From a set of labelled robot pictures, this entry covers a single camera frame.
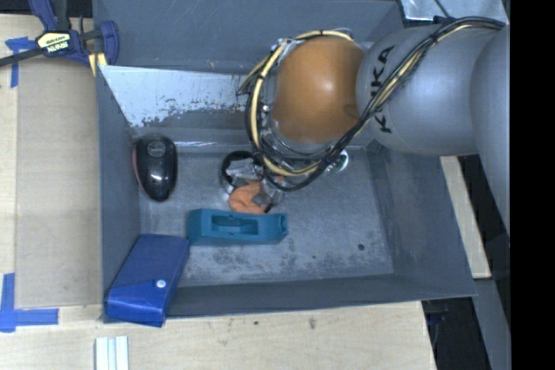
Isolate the orange soft lump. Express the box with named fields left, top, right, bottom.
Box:
left=227, top=180, right=271, bottom=215

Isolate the black cylinder on white bracket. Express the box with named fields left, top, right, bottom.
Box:
left=325, top=150, right=349, bottom=178

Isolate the black computer mouse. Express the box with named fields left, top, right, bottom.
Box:
left=132, top=133, right=180, bottom=203

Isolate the dark blue box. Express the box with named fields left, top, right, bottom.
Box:
left=103, top=233, right=192, bottom=328

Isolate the teal blue plastic block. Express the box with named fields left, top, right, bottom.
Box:
left=186, top=208, right=290, bottom=248

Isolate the grey metal bin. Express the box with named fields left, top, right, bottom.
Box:
left=90, top=0, right=479, bottom=319

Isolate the pale wood flat board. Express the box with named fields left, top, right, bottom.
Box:
left=14, top=58, right=105, bottom=311

